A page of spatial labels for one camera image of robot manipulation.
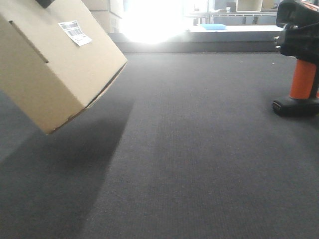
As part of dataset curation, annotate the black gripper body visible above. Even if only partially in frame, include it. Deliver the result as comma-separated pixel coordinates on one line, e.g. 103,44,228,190
274,22,319,61

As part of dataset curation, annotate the blue plastic tray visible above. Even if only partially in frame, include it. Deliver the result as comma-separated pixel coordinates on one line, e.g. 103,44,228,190
199,23,227,31

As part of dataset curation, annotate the black conveyor side rail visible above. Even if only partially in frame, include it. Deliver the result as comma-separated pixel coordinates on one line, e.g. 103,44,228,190
109,31,280,53

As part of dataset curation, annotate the stacked cardboard boxes background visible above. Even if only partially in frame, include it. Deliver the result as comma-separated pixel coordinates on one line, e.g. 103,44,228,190
83,0,124,33

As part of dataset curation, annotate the orange black barcode scanner gun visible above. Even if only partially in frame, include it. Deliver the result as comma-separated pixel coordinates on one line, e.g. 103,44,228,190
272,0,319,117

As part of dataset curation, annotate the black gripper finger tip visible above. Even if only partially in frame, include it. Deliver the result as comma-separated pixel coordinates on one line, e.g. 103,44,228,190
35,0,55,8

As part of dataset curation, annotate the white barcode label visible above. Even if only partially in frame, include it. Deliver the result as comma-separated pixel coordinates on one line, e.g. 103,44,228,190
58,20,92,46

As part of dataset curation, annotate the brown cardboard package box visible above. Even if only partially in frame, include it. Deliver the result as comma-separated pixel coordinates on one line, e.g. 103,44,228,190
0,0,127,134

